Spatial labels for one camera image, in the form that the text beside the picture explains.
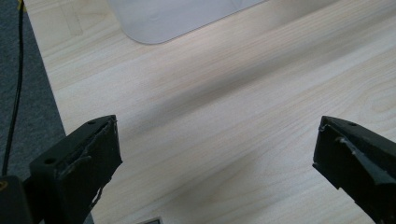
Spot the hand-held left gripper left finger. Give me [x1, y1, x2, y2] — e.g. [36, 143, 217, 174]
[29, 115, 123, 224]

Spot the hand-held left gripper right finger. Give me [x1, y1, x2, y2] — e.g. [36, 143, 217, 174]
[312, 115, 396, 224]

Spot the clear plastic storage box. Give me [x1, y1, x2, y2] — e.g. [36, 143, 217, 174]
[106, 0, 269, 45]

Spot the clear tape strip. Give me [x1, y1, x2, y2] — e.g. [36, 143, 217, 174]
[58, 0, 84, 36]

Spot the thin black cable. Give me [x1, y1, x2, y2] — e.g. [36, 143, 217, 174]
[1, 0, 26, 177]

